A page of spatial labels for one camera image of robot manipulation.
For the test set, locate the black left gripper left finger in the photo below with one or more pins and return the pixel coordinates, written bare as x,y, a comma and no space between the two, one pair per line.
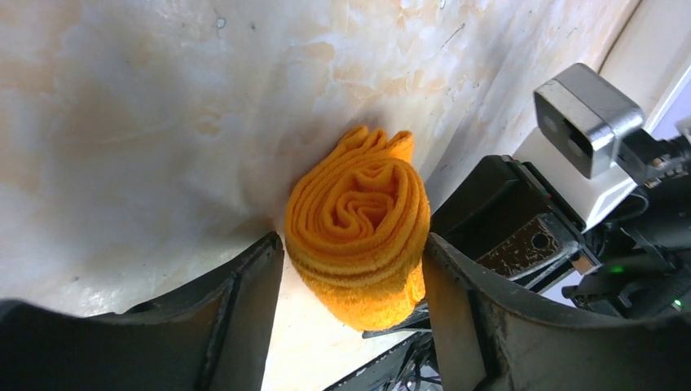
212,333

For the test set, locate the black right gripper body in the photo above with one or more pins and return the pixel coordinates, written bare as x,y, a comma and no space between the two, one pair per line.
506,217

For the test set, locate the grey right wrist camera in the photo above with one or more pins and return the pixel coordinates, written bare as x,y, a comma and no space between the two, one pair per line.
586,118

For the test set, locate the orange towel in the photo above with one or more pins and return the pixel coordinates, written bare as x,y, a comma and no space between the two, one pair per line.
356,226

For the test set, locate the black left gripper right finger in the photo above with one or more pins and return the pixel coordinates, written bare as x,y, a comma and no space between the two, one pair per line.
492,334

